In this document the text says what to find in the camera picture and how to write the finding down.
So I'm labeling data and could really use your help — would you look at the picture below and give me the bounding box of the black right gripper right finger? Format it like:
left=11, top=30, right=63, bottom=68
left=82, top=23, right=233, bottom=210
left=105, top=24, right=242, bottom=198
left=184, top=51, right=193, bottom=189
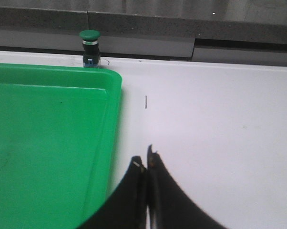
left=147, top=145, right=225, bottom=229

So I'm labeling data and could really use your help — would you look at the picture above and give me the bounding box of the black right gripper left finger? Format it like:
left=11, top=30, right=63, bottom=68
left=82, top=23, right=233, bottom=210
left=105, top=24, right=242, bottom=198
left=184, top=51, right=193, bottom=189
left=81, top=156, right=147, bottom=229

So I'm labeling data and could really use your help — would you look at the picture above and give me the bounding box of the green mushroom push button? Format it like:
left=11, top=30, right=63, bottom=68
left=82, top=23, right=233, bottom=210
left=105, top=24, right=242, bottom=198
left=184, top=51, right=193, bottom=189
left=79, top=30, right=101, bottom=68

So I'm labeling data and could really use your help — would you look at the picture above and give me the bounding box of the green plastic tray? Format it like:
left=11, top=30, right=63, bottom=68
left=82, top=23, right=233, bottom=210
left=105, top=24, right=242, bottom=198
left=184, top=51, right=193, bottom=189
left=0, top=63, right=122, bottom=229

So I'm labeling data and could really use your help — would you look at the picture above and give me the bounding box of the grey stone ledge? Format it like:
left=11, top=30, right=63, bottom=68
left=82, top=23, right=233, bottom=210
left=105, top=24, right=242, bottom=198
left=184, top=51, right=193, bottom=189
left=0, top=7, right=287, bottom=45

